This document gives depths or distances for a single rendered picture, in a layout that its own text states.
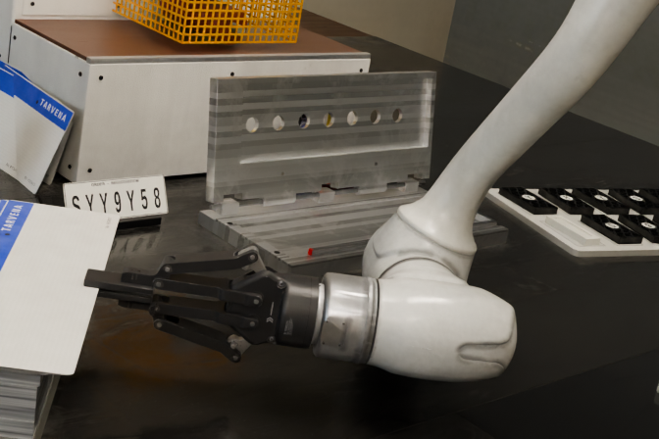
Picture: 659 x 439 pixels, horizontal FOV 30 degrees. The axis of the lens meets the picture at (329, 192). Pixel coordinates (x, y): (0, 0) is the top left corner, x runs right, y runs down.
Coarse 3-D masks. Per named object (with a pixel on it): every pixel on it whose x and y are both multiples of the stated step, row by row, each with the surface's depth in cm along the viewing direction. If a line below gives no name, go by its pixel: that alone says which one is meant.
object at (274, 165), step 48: (240, 96) 171; (288, 96) 179; (336, 96) 185; (384, 96) 192; (432, 96) 198; (240, 144) 173; (288, 144) 180; (336, 144) 187; (384, 144) 194; (240, 192) 174; (288, 192) 181
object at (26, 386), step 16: (0, 384) 106; (16, 384) 107; (32, 384) 107; (48, 384) 116; (0, 400) 107; (16, 400) 107; (32, 400) 107; (48, 400) 117; (0, 416) 108; (16, 416) 108; (32, 416) 108; (0, 432) 108; (16, 432) 108; (32, 432) 108
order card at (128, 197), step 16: (144, 176) 171; (160, 176) 172; (64, 192) 162; (80, 192) 164; (96, 192) 165; (112, 192) 167; (128, 192) 169; (144, 192) 171; (160, 192) 172; (80, 208) 164; (96, 208) 165; (112, 208) 167; (128, 208) 169; (144, 208) 170; (160, 208) 172
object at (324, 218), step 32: (320, 192) 186; (352, 192) 190; (384, 192) 197; (416, 192) 199; (224, 224) 170; (256, 224) 173; (288, 224) 175; (320, 224) 177; (352, 224) 180; (288, 256) 163; (320, 256) 165; (352, 256) 167
